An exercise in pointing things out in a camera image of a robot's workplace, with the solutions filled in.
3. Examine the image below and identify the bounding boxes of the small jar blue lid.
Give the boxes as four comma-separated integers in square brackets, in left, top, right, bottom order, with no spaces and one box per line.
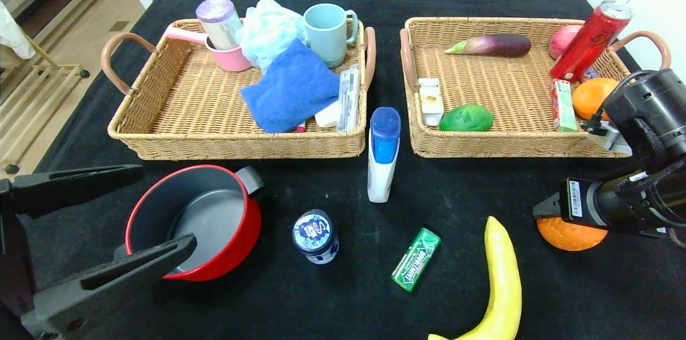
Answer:
[292,209,340,265]

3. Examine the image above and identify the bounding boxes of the red soda can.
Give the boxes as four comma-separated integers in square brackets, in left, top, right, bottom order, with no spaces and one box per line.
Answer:
[549,1,633,84]

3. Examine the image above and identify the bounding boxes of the green red candy box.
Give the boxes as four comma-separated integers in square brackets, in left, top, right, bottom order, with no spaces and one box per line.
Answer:
[550,79,578,133]

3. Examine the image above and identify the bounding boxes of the white hanging cloth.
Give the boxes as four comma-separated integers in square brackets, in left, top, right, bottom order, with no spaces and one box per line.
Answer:
[0,0,37,60]

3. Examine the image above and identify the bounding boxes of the yellow banana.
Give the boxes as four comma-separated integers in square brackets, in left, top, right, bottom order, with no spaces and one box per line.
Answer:
[427,216,523,340]

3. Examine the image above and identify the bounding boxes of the clear plastic toothbrush pack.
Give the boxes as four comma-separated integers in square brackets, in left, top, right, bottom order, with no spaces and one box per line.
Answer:
[337,64,361,132]

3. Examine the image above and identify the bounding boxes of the white yellow snack box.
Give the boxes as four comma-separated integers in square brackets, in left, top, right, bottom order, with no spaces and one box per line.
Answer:
[417,78,445,127]

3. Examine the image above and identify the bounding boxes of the white bottle blue cap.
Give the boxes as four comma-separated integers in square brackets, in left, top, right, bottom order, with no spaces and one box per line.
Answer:
[367,107,401,204]

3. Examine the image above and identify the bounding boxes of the pink red apple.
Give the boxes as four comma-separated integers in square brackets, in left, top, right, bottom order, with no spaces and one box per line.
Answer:
[548,25,584,61]

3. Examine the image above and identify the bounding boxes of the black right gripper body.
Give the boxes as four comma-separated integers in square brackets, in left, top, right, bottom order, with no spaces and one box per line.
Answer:
[559,177,635,231]

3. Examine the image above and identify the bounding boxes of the blue towel cloth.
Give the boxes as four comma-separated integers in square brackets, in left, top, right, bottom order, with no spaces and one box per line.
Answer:
[241,38,341,134]

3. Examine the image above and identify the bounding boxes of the smooth orange fruit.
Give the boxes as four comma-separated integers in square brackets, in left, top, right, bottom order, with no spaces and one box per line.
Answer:
[572,77,620,121]

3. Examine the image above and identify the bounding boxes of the black tablecloth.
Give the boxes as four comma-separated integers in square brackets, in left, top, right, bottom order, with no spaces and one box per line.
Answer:
[0,0,686,340]

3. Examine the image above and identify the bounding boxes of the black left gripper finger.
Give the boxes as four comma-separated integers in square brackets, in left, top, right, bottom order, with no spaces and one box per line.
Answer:
[20,233,198,340]
[8,164,145,215]

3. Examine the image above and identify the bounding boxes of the wicker basket brown handles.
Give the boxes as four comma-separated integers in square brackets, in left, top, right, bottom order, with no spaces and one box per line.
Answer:
[101,17,377,161]
[399,17,672,159]

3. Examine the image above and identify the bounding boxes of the pink cup with handle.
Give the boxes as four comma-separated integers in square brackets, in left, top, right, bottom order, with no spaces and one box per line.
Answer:
[165,25,252,73]

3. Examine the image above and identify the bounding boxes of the wooden rolling rack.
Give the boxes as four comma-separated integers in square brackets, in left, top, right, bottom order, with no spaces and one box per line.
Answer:
[0,34,92,175]

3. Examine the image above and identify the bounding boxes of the purple eggplant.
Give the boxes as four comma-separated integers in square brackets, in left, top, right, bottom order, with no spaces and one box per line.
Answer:
[445,33,532,58]

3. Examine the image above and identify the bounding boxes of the light blue bath pouf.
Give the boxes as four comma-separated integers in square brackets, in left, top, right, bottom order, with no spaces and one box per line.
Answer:
[236,0,307,73]

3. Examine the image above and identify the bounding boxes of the white soap bar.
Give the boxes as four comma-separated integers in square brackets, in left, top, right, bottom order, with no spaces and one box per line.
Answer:
[314,99,342,129]

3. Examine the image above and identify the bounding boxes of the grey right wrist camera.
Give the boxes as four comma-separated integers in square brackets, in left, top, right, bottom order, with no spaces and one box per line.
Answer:
[587,119,633,156]

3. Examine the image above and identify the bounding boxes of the red pot black handles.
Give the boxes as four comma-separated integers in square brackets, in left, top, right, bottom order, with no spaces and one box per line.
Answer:
[114,165,266,283]

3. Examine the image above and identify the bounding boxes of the textured orange fruit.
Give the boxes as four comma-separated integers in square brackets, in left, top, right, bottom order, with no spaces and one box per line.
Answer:
[537,216,609,252]

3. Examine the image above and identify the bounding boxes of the teal ceramic mug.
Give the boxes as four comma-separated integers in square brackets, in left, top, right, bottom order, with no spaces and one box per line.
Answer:
[303,3,359,69]

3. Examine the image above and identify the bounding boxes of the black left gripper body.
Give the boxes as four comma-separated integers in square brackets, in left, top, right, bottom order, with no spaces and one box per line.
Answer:
[0,179,37,319]

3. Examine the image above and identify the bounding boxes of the green gum box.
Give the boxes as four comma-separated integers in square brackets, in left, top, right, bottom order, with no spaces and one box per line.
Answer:
[391,227,442,293]

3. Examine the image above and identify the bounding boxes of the green avocado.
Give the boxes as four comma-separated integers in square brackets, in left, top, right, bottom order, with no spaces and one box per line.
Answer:
[438,104,494,132]

